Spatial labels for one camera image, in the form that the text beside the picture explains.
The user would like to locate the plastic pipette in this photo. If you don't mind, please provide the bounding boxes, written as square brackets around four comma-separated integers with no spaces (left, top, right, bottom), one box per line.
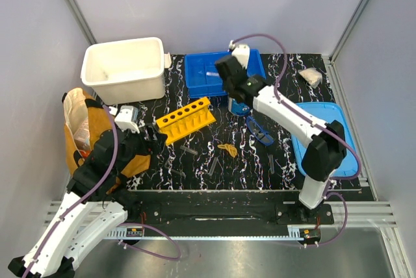
[206,71,219,77]

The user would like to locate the yellow test tube rack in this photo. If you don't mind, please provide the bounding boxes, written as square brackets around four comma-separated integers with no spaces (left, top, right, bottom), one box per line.
[156,97,216,146]

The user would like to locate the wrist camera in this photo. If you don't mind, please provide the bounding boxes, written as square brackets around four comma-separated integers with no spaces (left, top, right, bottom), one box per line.
[228,40,250,70]
[109,105,140,134]

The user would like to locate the glass test tube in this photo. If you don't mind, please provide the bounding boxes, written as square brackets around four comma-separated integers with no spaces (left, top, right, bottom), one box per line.
[180,145,198,155]
[208,157,218,177]
[268,155,275,174]

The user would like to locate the white gauze in bag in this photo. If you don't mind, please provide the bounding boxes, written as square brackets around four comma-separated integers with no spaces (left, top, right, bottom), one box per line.
[298,68,322,88]

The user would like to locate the tan rubber tubing knot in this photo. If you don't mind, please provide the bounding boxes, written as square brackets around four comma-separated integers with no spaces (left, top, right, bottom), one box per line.
[218,144,238,158]

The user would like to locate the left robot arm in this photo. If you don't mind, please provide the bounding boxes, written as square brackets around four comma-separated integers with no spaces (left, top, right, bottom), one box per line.
[8,125,167,277]

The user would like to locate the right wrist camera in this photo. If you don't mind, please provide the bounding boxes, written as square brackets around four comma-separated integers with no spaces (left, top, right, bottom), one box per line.
[228,40,250,70]

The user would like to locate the blue safety goggles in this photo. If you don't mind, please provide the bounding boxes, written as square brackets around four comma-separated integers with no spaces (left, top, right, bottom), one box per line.
[246,116,274,146]

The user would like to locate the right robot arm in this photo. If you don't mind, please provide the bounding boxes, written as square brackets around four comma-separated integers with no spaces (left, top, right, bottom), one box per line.
[214,55,346,223]

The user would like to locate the blue compartment tray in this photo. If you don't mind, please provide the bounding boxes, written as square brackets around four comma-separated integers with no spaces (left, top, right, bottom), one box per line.
[185,44,267,99]

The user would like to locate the wrapped tissue paper roll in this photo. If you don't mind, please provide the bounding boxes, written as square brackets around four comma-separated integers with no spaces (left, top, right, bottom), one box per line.
[227,97,252,117]

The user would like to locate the bent glass tube lower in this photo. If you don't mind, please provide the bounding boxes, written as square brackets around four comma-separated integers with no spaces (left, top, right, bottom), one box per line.
[164,160,186,177]

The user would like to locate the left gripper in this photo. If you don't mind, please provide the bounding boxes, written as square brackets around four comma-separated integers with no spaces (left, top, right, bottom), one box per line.
[112,123,168,175]

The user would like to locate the light blue plastic lid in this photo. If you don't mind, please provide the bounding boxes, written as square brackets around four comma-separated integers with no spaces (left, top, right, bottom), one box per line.
[291,102,358,180]

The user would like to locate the white plastic bin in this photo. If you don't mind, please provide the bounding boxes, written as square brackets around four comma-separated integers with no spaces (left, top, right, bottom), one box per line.
[81,37,169,105]

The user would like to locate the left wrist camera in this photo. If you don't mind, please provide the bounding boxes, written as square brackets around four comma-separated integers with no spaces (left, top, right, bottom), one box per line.
[109,105,140,134]

